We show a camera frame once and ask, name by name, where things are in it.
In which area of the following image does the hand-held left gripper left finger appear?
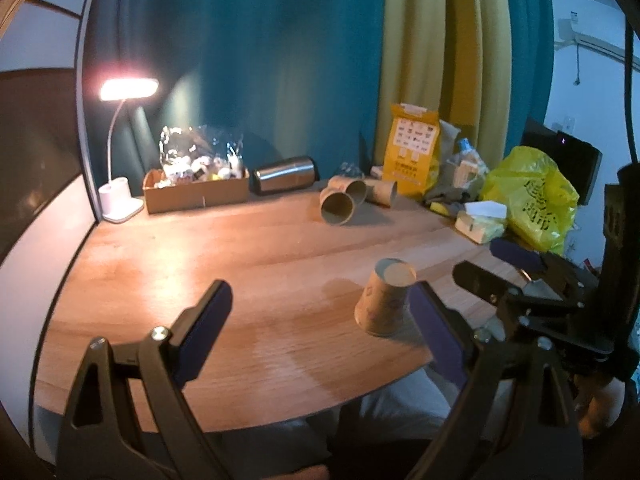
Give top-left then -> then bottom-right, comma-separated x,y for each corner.
55,280 -> 234,480

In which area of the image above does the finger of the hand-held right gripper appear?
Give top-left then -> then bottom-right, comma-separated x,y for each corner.
452,260 -> 516,306
489,236 -> 549,274

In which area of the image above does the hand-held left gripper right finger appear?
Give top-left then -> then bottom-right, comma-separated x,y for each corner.
407,281 -> 586,480

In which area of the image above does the brown paper cup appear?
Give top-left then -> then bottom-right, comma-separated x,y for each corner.
365,178 -> 400,207
327,176 -> 369,206
354,258 -> 418,337
320,191 -> 357,226

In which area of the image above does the person's right hand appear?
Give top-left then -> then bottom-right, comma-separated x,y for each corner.
574,376 -> 627,439

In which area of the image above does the tissue pack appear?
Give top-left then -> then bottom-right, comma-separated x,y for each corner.
454,200 -> 507,245

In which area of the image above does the yellow plastic bag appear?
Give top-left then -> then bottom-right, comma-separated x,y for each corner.
479,145 -> 581,255

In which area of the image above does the grey cloth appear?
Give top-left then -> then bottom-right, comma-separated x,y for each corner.
424,179 -> 482,219

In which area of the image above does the clear plastic bottle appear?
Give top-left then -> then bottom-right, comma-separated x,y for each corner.
456,137 -> 489,182

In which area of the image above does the black monitor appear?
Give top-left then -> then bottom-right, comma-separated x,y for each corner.
520,118 -> 604,206

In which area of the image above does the flat cardboard box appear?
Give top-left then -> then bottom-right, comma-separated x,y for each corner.
142,167 -> 251,215

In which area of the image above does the yellow paper bag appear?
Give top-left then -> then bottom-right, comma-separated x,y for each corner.
382,103 -> 441,197

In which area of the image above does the white desk lamp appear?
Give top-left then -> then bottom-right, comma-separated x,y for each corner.
97,77 -> 161,224

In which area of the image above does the stainless steel tumbler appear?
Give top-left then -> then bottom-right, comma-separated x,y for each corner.
250,155 -> 321,196

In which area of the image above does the clear plastic snack bag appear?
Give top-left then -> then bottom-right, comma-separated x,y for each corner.
159,125 -> 249,184

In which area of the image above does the yellow curtain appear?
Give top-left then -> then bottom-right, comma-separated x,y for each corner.
375,0 -> 516,171

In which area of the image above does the white air conditioner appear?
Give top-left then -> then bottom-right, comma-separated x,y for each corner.
554,18 -> 640,72

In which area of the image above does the teal curtain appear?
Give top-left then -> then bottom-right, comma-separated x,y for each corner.
85,0 -> 557,196

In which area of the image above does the black cable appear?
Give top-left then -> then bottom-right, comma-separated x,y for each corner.
621,7 -> 640,167

